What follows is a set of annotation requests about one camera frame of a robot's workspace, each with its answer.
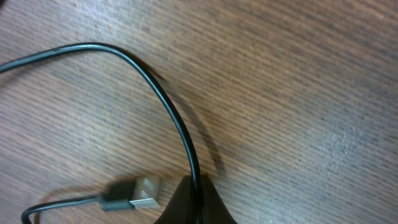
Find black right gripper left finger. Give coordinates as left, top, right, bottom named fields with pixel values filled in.
left=154, top=176, right=194, bottom=224

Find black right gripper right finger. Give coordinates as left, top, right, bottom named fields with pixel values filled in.
left=201, top=175, right=237, bottom=224

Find black USB cable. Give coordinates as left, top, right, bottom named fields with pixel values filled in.
left=0, top=42, right=202, bottom=224

